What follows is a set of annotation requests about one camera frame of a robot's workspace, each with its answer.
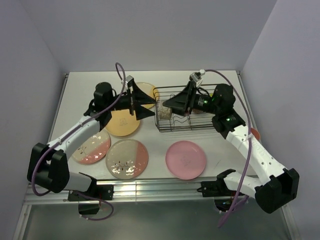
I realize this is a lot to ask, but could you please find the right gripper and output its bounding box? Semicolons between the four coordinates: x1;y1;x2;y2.
163;80;221;116

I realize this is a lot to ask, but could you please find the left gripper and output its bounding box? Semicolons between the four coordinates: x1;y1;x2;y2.
106;81;156;120

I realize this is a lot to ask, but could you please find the red black mug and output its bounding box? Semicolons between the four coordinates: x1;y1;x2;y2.
192;109;204;115

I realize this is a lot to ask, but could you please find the speckled ceramic cup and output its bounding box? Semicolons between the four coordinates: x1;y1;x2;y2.
158;105;172;120

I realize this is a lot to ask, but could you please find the pink plastic cup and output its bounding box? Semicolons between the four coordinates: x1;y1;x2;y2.
250;127;261;141

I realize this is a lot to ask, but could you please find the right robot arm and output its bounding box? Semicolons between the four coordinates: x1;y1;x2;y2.
162;82;300;214

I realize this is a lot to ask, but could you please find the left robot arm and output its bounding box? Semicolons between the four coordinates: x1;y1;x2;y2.
27;80;156;200

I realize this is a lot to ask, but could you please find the beige yellow branch plate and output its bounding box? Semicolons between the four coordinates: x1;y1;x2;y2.
136;82;160;100

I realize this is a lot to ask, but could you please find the orange bear plate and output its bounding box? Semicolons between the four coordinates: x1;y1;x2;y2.
105;109;140;137

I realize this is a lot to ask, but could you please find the beige pink branch plate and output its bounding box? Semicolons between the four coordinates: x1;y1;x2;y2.
105;139;149;180

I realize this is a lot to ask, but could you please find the pink bear plate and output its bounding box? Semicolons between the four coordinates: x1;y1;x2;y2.
165;140;207;180

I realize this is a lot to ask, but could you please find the large pink white plate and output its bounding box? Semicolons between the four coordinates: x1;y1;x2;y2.
71;129;111;165

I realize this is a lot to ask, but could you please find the black wire dish rack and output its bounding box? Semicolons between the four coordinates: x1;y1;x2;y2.
154;85;214;132

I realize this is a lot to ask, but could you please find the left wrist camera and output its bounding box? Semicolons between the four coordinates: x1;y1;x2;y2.
125;75;134;86

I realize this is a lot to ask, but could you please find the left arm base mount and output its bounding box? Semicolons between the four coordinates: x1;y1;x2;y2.
67;174;114;221

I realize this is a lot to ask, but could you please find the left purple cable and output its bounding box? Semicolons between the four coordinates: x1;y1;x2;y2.
30;62;131;222

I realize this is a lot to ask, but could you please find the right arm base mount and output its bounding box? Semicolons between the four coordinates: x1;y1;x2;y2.
196;169;249;216

